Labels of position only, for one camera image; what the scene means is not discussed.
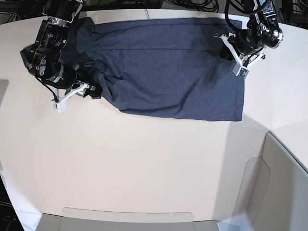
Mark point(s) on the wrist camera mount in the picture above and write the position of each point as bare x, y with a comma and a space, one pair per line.
61, 104
243, 62

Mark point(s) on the dark blue t-shirt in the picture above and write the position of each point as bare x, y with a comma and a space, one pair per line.
163, 68

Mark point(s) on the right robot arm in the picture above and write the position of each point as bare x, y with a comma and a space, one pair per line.
43, 57

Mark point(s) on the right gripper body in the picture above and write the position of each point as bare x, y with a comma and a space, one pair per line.
66, 78

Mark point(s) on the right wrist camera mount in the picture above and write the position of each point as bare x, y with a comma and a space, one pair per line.
61, 104

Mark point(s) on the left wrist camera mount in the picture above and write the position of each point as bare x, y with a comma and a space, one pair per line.
243, 62

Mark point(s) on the grey panel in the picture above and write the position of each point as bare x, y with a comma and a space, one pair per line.
274, 192
73, 219

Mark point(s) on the grey panel at right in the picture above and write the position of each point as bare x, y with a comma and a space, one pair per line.
274, 192

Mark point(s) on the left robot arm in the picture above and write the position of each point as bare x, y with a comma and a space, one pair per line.
262, 28

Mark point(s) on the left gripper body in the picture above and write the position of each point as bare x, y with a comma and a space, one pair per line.
247, 42

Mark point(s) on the grey panel at bottom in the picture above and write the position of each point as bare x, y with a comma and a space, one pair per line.
73, 219

